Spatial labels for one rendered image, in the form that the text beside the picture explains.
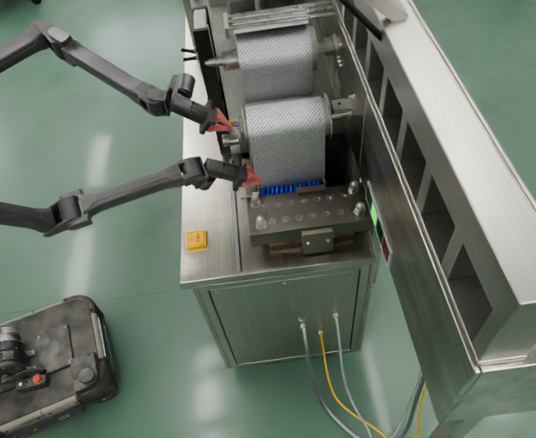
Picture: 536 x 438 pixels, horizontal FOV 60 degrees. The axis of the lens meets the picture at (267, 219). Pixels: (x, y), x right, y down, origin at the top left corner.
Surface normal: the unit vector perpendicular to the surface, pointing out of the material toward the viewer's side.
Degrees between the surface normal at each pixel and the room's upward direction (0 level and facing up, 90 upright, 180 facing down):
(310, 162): 90
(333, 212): 0
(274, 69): 92
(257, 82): 92
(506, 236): 0
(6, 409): 0
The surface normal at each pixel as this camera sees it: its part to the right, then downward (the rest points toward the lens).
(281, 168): 0.10, 0.77
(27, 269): -0.09, -0.62
